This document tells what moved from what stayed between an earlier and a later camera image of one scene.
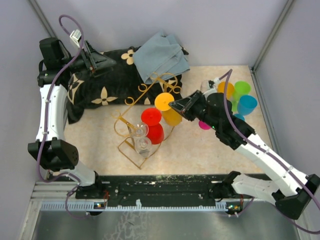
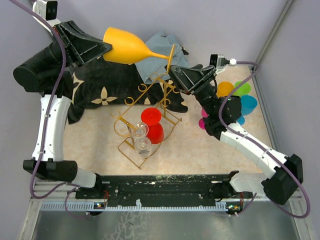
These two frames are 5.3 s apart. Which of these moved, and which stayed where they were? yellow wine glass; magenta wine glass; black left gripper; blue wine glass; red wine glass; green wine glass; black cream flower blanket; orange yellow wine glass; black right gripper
Moved: black right gripper; orange yellow wine glass; black left gripper
Stayed: magenta wine glass; blue wine glass; red wine glass; black cream flower blanket; green wine glass; yellow wine glass
